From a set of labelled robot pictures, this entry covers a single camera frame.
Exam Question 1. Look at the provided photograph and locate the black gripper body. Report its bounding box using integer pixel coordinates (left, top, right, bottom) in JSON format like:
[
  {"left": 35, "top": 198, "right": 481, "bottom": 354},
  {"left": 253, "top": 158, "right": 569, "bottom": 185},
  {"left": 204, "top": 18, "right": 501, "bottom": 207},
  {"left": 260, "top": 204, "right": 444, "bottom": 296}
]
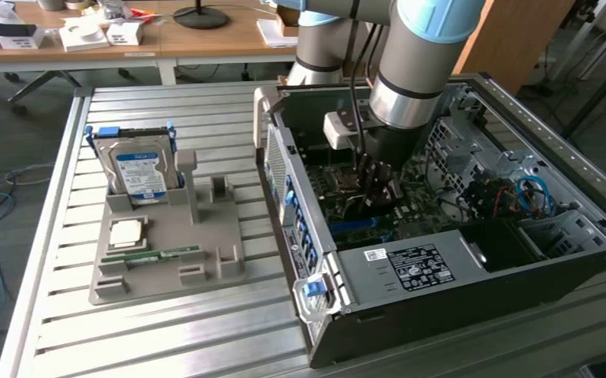
[{"left": 357, "top": 124, "right": 429, "bottom": 170}]

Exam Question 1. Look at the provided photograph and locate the CPU socket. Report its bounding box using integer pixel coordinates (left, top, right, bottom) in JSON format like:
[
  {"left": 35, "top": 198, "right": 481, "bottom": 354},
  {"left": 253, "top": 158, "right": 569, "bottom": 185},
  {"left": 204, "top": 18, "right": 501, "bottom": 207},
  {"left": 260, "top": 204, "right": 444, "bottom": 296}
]
[{"left": 326, "top": 164, "right": 366, "bottom": 191}]

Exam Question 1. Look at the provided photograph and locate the green motherboard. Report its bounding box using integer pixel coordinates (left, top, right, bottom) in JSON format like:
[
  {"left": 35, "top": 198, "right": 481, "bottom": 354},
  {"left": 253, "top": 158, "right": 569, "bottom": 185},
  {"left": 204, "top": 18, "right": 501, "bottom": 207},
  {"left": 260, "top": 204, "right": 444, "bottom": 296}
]
[{"left": 301, "top": 143, "right": 474, "bottom": 251}]

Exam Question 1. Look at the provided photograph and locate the blue expansion slot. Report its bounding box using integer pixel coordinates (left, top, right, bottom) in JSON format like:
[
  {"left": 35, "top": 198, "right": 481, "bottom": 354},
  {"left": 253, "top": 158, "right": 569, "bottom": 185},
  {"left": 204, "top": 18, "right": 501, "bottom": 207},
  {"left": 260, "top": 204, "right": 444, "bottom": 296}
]
[{"left": 329, "top": 216, "right": 386, "bottom": 234}]

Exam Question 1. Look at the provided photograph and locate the grey power supply unit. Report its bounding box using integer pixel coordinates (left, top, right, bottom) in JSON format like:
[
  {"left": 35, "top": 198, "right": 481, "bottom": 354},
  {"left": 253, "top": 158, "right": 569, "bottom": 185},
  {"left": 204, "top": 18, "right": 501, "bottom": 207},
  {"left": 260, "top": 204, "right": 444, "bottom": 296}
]
[{"left": 332, "top": 230, "right": 487, "bottom": 305}]

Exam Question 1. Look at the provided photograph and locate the blue case latch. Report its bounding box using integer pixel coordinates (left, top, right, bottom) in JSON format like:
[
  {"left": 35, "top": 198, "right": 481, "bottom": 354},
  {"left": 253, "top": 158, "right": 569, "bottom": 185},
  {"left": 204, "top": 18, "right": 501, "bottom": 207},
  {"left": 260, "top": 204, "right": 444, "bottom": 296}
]
[{"left": 304, "top": 277, "right": 329, "bottom": 298}]

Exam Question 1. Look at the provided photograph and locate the wooden cabinet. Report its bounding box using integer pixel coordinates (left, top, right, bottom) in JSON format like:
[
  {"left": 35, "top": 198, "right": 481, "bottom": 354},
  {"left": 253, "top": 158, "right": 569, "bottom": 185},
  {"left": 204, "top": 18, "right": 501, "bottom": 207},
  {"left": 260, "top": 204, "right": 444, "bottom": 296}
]
[{"left": 450, "top": 0, "right": 576, "bottom": 95}]

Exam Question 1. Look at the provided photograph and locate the black open PC case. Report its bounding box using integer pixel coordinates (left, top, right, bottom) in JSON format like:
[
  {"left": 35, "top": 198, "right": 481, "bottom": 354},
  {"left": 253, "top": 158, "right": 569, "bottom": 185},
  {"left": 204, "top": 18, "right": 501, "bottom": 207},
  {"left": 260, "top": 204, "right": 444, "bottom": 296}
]
[{"left": 253, "top": 72, "right": 606, "bottom": 369}]

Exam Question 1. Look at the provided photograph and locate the white paper stack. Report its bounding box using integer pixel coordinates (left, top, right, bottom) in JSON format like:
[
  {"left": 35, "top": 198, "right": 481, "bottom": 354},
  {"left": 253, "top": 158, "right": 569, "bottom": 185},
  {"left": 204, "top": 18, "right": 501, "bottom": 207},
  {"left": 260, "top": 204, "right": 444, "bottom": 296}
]
[{"left": 256, "top": 18, "right": 298, "bottom": 48}]

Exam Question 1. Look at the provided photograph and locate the metal disk bay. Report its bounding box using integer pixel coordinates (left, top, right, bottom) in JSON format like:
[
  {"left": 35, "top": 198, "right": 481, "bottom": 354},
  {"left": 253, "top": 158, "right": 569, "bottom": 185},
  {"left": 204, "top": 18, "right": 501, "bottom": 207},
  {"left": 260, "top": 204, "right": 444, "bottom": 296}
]
[{"left": 516, "top": 210, "right": 606, "bottom": 261}]

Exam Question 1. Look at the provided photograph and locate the brown cardboard box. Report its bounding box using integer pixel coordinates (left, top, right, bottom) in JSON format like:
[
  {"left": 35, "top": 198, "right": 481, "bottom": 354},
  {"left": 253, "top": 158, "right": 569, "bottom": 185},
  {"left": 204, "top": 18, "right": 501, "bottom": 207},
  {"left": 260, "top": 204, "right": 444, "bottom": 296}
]
[{"left": 274, "top": 4, "right": 302, "bottom": 28}]

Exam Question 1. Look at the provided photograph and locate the grey printed parts rack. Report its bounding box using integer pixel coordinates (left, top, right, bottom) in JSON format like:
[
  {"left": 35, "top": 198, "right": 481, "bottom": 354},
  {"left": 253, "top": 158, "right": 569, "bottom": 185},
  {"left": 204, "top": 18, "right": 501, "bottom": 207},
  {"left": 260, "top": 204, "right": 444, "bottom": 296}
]
[{"left": 87, "top": 149, "right": 248, "bottom": 306}]

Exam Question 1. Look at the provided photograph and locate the hard disk in blue caddy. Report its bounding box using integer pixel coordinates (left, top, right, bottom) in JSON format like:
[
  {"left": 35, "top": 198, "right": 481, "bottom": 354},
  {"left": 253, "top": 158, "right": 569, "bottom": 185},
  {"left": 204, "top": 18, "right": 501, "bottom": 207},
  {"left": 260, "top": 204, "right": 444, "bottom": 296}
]
[{"left": 85, "top": 122, "right": 185, "bottom": 206}]

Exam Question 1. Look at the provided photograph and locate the long wooden desk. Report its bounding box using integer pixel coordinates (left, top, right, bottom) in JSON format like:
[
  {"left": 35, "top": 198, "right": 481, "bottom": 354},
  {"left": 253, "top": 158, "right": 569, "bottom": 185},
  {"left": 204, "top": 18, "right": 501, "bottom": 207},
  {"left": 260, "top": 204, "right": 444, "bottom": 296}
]
[{"left": 0, "top": 0, "right": 448, "bottom": 76}]

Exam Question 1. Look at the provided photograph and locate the green RAM stick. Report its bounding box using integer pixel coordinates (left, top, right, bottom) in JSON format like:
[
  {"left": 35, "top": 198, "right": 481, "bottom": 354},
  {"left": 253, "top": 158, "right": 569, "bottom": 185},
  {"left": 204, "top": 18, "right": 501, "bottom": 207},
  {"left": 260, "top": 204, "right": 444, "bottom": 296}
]
[{"left": 101, "top": 245, "right": 201, "bottom": 264}]

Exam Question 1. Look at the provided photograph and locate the silver CPU chip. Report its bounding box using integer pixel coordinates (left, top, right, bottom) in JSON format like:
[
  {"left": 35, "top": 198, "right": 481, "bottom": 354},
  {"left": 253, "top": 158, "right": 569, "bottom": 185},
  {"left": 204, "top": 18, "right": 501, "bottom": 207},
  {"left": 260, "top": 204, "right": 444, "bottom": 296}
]
[{"left": 107, "top": 220, "right": 149, "bottom": 250}]

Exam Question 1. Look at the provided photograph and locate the black round lamp base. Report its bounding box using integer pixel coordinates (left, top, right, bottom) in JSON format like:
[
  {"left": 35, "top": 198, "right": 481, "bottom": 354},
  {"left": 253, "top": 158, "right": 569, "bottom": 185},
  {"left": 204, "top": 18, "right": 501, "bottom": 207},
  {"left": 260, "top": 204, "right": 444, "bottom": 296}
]
[{"left": 172, "top": 0, "right": 229, "bottom": 30}]

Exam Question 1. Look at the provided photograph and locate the small white labelled box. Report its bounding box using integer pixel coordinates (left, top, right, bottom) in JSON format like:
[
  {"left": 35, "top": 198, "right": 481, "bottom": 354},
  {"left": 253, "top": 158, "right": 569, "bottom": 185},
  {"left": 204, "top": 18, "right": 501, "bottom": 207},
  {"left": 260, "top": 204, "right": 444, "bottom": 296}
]
[{"left": 105, "top": 22, "right": 143, "bottom": 46}]

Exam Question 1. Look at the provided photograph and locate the white round tape holder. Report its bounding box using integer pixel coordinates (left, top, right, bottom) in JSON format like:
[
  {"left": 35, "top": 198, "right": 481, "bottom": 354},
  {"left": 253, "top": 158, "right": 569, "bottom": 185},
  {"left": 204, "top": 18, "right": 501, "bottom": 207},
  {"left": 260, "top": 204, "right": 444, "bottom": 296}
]
[{"left": 58, "top": 18, "right": 110, "bottom": 52}]

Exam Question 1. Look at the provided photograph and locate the black caster desk leg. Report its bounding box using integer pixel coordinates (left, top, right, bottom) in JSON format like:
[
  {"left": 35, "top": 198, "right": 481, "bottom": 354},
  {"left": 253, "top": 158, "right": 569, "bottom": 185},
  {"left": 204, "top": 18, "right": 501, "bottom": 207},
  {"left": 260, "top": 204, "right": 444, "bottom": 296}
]
[{"left": 7, "top": 70, "right": 82, "bottom": 115}]

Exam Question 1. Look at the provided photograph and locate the white box with black top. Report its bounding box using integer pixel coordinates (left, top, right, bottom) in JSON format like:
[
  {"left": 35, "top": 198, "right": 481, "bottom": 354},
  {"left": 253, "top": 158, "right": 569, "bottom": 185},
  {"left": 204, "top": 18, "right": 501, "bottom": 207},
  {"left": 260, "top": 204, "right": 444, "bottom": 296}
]
[{"left": 0, "top": 23, "right": 45, "bottom": 50}]

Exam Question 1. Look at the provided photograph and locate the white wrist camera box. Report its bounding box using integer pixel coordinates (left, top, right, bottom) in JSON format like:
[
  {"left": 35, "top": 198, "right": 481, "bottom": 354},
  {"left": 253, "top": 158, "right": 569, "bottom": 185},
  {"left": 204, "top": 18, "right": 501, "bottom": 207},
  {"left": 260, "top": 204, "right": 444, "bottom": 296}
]
[{"left": 322, "top": 111, "right": 372, "bottom": 150}]

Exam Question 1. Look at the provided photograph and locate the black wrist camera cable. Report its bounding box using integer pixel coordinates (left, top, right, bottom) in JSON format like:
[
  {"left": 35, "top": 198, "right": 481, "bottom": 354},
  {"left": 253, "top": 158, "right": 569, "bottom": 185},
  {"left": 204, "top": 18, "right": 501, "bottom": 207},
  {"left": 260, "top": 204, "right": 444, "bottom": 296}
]
[{"left": 346, "top": 19, "right": 369, "bottom": 158}]

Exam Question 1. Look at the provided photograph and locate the red disk wire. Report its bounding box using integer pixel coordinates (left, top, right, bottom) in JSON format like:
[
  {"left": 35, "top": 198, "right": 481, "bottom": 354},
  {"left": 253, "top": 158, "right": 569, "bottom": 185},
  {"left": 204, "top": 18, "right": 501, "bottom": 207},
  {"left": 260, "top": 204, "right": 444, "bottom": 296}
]
[{"left": 495, "top": 187, "right": 519, "bottom": 213}]

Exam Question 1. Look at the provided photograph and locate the blue disk wire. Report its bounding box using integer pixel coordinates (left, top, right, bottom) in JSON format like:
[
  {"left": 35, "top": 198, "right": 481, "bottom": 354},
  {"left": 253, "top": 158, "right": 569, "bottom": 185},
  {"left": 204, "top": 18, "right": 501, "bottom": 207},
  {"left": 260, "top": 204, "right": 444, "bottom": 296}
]
[{"left": 511, "top": 176, "right": 555, "bottom": 220}]

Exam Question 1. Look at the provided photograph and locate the white floor cable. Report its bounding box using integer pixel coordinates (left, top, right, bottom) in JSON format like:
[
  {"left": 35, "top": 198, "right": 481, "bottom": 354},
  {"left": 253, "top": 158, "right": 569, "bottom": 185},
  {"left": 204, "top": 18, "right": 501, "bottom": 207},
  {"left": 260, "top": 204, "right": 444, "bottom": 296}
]
[{"left": 0, "top": 163, "right": 54, "bottom": 186}]

